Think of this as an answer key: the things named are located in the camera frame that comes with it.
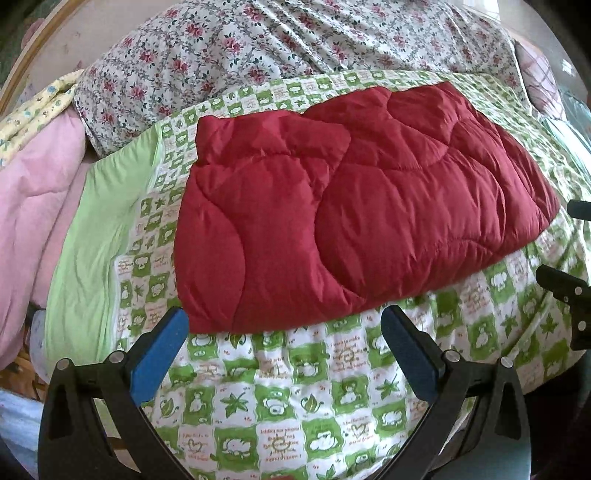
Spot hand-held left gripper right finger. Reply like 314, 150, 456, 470
379, 305, 532, 480

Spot teal cloth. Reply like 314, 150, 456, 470
538, 90, 591, 185

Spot floral rose duvet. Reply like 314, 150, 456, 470
74, 0, 532, 158

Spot gold framed wall picture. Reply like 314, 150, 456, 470
0, 0, 93, 112

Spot pink blanket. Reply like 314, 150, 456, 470
0, 111, 100, 367

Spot red quilted blanket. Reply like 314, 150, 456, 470
174, 82, 561, 334

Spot green checked blanket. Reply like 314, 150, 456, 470
46, 69, 591, 480

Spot pale blue cloth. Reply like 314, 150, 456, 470
0, 388, 45, 464

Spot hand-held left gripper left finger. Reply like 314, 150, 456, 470
37, 305, 191, 480

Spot yellow floral cloth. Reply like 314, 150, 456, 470
0, 69, 87, 163

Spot pink checked pillow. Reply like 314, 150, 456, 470
512, 39, 567, 119

